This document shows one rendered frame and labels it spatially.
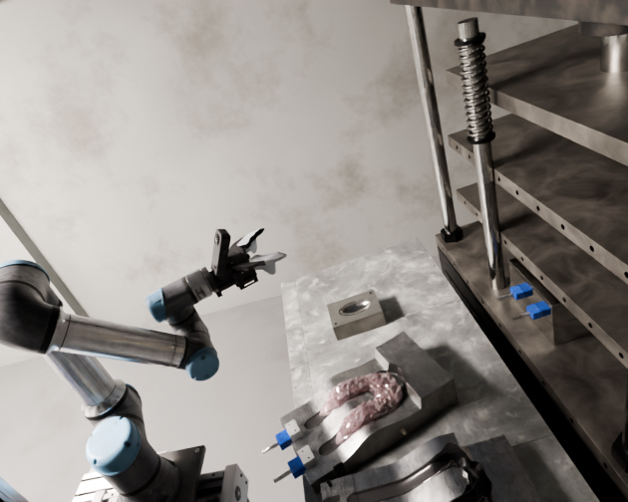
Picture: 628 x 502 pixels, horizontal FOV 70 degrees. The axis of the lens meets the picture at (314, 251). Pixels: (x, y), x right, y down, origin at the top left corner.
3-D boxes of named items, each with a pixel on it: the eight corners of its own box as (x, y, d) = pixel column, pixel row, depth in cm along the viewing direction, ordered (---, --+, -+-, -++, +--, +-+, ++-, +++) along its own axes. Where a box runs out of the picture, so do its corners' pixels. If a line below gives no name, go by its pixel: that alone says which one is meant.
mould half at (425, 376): (316, 494, 127) (303, 472, 121) (284, 428, 148) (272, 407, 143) (459, 401, 137) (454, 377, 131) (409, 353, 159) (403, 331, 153)
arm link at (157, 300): (157, 316, 116) (141, 291, 112) (195, 296, 119) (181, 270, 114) (161, 332, 110) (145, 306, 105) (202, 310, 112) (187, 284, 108)
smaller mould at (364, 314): (337, 341, 175) (332, 328, 171) (331, 317, 188) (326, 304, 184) (387, 325, 174) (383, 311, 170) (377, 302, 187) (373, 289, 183)
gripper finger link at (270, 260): (291, 268, 115) (257, 271, 118) (285, 250, 112) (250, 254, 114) (289, 276, 113) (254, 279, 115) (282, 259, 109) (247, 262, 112)
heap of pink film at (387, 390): (340, 450, 129) (333, 434, 125) (315, 408, 144) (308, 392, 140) (415, 403, 134) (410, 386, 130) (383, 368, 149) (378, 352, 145)
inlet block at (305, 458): (279, 494, 127) (273, 483, 124) (274, 479, 131) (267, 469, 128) (320, 468, 130) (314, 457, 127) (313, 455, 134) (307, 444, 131)
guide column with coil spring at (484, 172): (501, 352, 190) (462, 24, 124) (495, 343, 195) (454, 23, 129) (514, 348, 190) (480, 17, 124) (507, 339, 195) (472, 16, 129)
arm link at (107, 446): (113, 504, 104) (80, 471, 97) (110, 460, 115) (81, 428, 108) (162, 474, 106) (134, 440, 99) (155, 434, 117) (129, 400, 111)
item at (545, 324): (553, 346, 145) (552, 306, 136) (511, 297, 168) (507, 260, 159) (707, 297, 143) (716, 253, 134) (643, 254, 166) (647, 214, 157)
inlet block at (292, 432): (267, 464, 136) (261, 453, 133) (262, 451, 140) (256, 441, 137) (305, 440, 139) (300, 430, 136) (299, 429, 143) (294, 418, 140)
